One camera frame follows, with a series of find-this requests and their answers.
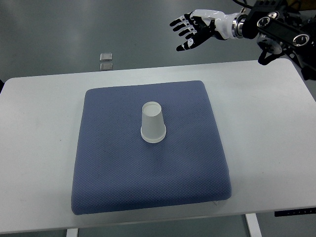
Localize white table leg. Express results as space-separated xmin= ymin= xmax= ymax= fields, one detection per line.
xmin=66 ymin=229 xmax=79 ymax=237
xmin=245 ymin=213 xmax=262 ymax=237

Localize lower metal floor plate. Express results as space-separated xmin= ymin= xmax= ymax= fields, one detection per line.
xmin=100 ymin=63 xmax=113 ymax=71

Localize person in black clothes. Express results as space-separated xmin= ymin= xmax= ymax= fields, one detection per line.
xmin=0 ymin=79 xmax=4 ymax=93

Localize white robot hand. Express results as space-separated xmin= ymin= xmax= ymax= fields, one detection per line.
xmin=169 ymin=9 xmax=244 ymax=51

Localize upper metal floor plate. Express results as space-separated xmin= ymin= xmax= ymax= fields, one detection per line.
xmin=100 ymin=53 xmax=113 ymax=62

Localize left white table leg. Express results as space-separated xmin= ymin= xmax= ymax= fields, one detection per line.
xmin=66 ymin=229 xmax=79 ymax=237

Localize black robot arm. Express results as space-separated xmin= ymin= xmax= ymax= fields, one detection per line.
xmin=170 ymin=0 xmax=316 ymax=80

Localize black table control panel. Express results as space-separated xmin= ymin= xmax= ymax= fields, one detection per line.
xmin=274 ymin=207 xmax=316 ymax=217

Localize white paper cup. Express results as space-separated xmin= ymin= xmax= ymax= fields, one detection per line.
xmin=141 ymin=101 xmax=165 ymax=128
xmin=140 ymin=125 xmax=166 ymax=144

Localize right white table leg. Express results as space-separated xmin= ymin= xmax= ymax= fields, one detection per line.
xmin=245 ymin=213 xmax=262 ymax=237

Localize metal floor plate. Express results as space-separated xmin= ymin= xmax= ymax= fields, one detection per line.
xmin=100 ymin=53 xmax=113 ymax=62
xmin=100 ymin=63 xmax=113 ymax=71

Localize blue quilted cushion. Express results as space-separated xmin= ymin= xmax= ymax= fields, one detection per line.
xmin=71 ymin=80 xmax=232 ymax=215

